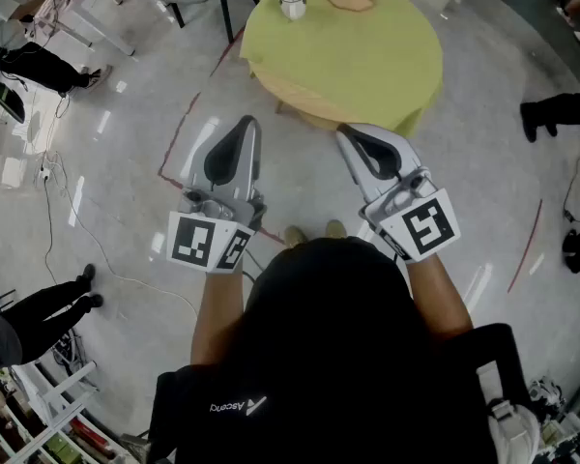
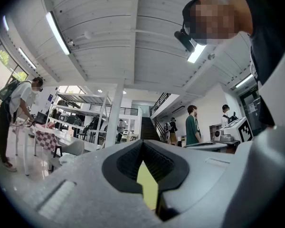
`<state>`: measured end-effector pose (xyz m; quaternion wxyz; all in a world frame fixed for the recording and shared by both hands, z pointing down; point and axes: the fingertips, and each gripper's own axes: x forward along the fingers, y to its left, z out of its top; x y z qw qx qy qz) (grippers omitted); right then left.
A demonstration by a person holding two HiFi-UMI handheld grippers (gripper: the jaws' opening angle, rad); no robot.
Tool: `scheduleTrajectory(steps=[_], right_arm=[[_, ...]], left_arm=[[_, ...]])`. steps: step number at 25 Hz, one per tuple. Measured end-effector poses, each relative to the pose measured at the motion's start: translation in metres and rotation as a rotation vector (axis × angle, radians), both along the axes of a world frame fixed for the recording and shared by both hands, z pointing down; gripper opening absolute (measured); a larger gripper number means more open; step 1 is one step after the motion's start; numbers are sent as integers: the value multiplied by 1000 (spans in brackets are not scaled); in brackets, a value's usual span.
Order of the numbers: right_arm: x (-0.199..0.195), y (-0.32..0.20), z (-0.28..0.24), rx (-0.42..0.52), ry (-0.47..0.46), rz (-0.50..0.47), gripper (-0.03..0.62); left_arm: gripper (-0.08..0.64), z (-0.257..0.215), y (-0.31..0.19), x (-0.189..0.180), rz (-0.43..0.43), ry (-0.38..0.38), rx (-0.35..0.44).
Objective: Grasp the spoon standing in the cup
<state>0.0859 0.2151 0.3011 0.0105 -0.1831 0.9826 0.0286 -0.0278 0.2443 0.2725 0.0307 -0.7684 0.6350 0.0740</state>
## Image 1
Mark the white metal shelf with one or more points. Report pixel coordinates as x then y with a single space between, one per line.
48 414

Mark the white table with checkered cloth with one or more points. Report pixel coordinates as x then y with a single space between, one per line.
87 8

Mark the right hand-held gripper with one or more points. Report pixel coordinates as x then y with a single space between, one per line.
425 230

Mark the black office chair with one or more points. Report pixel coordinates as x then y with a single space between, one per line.
9 102

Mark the person's right forearm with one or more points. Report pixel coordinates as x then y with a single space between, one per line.
440 302

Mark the green tablecloth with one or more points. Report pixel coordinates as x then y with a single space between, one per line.
348 56

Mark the white power strip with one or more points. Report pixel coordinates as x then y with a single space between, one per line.
44 174

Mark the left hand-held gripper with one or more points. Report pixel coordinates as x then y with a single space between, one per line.
193 244

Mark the person's black shirt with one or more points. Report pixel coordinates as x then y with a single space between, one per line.
328 365

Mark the person's tan shoe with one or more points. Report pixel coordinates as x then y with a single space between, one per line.
294 236
336 229

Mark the white enamel cup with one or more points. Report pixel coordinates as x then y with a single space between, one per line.
293 7

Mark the round wooden table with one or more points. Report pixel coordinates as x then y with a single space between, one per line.
295 102

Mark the person's left forearm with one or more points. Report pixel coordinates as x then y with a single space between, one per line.
217 317

